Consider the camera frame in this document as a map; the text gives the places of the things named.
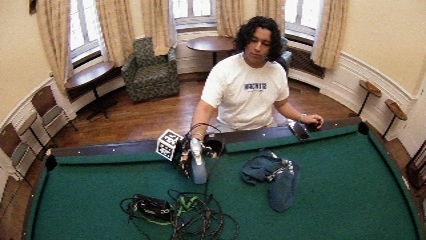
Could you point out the white marker cube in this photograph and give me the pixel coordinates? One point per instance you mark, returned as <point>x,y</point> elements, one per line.
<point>168,144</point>

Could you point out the black electronics box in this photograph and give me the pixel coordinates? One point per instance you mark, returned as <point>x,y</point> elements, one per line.
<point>153,206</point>

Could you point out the person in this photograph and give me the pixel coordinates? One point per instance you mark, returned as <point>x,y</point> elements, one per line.
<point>241,96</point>

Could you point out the dark radiator grille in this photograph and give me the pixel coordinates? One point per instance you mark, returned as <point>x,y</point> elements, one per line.
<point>306,61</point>

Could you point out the blue cloth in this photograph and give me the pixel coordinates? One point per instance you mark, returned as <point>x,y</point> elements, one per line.
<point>280,186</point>

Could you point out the green pool table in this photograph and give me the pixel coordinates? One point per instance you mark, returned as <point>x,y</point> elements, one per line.
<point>354,186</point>

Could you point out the blue upholstered chair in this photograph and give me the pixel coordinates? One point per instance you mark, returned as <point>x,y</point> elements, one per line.
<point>285,60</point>

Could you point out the dark wooden chair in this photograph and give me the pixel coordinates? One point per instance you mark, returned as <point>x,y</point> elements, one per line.
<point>417,166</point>

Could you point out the green patterned armchair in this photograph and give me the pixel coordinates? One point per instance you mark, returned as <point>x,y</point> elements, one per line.
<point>150,76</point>

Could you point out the window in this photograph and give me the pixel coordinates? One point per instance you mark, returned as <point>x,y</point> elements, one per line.
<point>193,10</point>
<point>301,16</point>
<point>84,26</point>

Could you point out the round wooden table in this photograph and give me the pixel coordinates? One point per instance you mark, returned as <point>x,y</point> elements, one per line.
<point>210,43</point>

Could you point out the wooden half-round side table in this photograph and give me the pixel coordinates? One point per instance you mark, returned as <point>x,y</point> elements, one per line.
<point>88,75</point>

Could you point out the row of beige curtains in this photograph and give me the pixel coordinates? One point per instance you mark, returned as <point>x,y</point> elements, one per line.
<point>53,36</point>

